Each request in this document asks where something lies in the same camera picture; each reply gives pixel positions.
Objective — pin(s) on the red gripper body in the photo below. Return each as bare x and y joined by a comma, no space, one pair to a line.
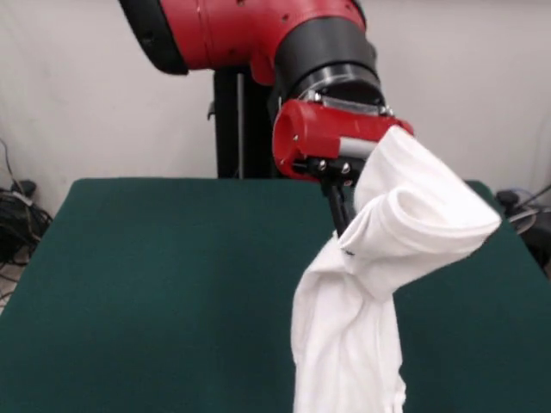
318,133

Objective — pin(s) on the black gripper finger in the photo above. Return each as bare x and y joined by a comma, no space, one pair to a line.
348,200
338,211

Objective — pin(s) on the white towel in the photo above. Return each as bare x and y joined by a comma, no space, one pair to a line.
344,322

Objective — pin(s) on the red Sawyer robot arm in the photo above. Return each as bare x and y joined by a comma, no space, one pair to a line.
241,34

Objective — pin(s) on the dark green table cloth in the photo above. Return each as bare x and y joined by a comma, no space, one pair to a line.
129,301

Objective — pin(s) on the black power adapter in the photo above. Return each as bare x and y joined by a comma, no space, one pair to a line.
26,187

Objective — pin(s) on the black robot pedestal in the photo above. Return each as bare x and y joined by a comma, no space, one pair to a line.
245,142

